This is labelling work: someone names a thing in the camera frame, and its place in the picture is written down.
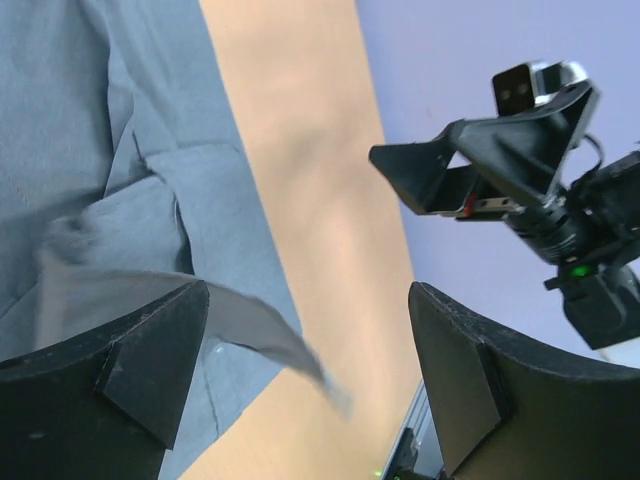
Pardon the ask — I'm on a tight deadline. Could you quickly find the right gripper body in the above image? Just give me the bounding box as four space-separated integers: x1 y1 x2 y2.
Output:
457 82 639 265

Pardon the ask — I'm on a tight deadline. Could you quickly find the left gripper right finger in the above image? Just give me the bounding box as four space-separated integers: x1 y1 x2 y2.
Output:
408 282 639 480

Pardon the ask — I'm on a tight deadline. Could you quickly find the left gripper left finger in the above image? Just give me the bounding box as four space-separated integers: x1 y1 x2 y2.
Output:
1 281 209 479

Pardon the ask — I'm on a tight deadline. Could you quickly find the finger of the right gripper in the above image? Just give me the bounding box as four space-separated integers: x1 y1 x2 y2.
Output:
369 139 479 216

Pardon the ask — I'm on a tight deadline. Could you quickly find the grey long sleeve shirt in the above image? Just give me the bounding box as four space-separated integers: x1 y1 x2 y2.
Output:
1 1 350 479

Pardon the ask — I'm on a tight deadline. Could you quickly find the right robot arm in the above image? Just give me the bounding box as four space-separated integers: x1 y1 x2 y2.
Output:
369 80 639 366

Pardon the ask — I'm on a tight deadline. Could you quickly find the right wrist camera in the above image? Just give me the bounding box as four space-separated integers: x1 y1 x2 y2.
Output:
492 61 589 117

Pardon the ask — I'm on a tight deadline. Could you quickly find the aluminium mounting rail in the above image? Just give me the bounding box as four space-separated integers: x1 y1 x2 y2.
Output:
381 381 445 480

